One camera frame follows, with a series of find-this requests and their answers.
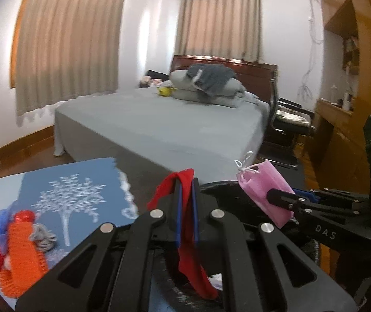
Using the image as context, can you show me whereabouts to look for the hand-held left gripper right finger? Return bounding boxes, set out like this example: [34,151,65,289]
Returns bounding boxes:
[192,178,357,312]

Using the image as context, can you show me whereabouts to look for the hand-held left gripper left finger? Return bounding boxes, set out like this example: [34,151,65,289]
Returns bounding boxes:
[15,181,183,312]

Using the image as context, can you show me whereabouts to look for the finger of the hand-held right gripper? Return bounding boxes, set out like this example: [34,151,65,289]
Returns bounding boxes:
[309,187,371,218]
[266,188,316,218]

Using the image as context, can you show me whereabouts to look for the pink face mask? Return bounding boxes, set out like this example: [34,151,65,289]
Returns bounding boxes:
[234,151,296,229]

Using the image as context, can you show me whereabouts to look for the black trash bin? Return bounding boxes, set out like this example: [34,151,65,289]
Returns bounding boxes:
[146,179,323,312]

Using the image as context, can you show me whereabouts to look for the grey cloth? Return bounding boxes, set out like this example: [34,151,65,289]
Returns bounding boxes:
[31,224,57,252]

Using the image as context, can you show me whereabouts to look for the wooden wardrobe with desk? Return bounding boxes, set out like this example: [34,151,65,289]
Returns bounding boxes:
[309,0,371,204]

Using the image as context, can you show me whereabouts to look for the black office chair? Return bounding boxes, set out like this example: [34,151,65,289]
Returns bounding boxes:
[259,68,316,170]

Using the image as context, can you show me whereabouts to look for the bed with grey sheet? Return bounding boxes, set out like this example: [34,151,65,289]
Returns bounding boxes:
[53,88,271,187]

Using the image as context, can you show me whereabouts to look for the blue tree print tablecloth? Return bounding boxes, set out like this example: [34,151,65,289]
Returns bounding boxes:
[0,158,140,312]

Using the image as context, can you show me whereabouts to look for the folded grey quilt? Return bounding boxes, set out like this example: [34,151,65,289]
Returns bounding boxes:
[169,69,248,108]

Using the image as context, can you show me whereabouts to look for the wooden headboard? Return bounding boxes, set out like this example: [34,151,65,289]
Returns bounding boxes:
[169,55,279,105]

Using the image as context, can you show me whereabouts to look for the yellow plush toy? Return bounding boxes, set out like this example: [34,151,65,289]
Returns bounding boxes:
[157,84,177,97]

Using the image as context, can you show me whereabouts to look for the pink doll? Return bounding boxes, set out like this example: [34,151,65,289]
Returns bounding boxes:
[139,76,164,88]

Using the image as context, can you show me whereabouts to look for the dark grey clothes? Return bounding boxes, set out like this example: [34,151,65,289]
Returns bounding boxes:
[187,64,238,97]

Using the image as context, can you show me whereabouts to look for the black bag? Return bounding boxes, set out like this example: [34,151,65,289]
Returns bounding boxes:
[146,69,170,80]

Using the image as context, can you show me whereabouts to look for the orange spiky toy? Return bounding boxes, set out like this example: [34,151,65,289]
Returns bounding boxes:
[0,211,49,298]

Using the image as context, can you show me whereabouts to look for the narrow beige curtain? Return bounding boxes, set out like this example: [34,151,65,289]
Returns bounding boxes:
[174,0,266,64]

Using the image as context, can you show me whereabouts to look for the wide beige curtain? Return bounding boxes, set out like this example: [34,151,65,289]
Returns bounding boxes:
[11,0,128,127]

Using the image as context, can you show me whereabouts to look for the white wall cables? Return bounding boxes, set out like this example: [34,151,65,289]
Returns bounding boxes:
[298,0,323,105]

